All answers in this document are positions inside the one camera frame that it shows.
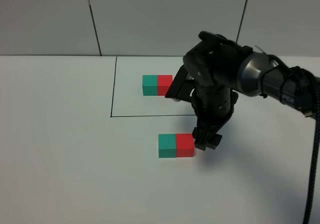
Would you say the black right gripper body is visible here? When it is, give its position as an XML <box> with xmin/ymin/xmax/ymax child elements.
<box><xmin>191</xmin><ymin>85</ymin><xmax>239</xmax><ymax>134</ymax></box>

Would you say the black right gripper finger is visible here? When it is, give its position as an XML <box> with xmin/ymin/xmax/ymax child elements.
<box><xmin>192</xmin><ymin>127</ymin><xmax>208</xmax><ymax>151</ymax></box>
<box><xmin>206</xmin><ymin>134</ymin><xmax>222</xmax><ymax>149</ymax></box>

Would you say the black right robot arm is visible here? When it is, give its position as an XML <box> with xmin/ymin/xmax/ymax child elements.
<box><xmin>183</xmin><ymin>31</ymin><xmax>320</xmax><ymax>150</ymax></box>

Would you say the red template cube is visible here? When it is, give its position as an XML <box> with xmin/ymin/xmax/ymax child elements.
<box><xmin>157</xmin><ymin>75</ymin><xmax>173</xmax><ymax>96</ymax></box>

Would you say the green template cube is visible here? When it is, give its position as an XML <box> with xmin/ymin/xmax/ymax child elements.
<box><xmin>142</xmin><ymin>75</ymin><xmax>158</xmax><ymax>96</ymax></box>

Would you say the black braided right cable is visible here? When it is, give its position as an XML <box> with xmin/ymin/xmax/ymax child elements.
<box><xmin>282</xmin><ymin>66</ymin><xmax>320</xmax><ymax>224</ymax></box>

